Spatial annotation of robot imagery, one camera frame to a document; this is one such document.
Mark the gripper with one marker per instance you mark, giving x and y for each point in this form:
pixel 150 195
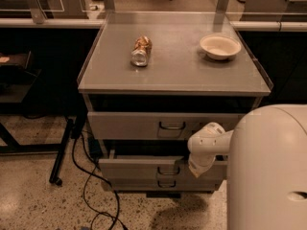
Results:
pixel 199 161

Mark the grey drawer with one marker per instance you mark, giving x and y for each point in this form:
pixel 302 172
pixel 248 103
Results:
pixel 155 125
pixel 180 185
pixel 148 167

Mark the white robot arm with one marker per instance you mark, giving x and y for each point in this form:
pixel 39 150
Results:
pixel 266 166

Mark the grey bottom drawer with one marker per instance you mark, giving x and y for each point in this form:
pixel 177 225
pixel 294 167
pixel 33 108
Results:
pixel 180 185

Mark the grey drawer cabinet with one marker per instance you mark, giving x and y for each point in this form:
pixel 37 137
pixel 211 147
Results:
pixel 179 78

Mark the grey top drawer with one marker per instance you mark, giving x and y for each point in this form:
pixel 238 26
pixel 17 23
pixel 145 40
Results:
pixel 155 125

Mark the white paper bowl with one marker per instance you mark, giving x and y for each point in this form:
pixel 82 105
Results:
pixel 220 47

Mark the crushed orange soda can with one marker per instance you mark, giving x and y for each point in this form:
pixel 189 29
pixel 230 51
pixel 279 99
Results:
pixel 141 52

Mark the black side table frame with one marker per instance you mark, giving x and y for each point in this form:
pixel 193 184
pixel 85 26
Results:
pixel 17 80

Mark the left metal post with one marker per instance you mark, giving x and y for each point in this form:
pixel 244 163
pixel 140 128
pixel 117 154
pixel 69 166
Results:
pixel 37 13

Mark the white horizontal rail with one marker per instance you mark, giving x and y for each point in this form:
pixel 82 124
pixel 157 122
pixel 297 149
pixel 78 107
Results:
pixel 250 26

